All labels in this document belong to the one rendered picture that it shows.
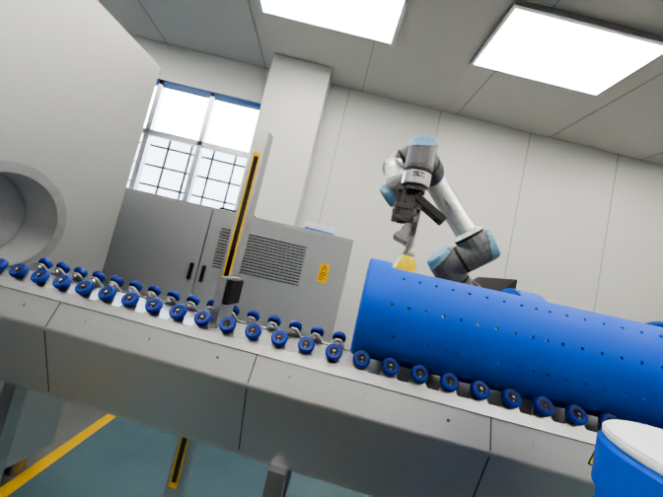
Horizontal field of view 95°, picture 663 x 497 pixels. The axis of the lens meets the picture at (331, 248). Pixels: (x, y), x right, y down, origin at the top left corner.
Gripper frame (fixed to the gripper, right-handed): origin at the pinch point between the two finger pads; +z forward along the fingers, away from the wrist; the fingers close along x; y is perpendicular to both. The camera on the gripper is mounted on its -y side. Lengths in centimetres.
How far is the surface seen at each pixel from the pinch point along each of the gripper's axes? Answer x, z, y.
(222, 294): 11, 26, 51
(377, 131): -258, -166, 31
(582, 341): 19.2, 15.1, -41.1
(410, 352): 17.6, 27.5, -3.5
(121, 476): -46, 129, 103
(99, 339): 19, 44, 78
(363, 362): 17.1, 32.9, 7.4
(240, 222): -24, 0, 67
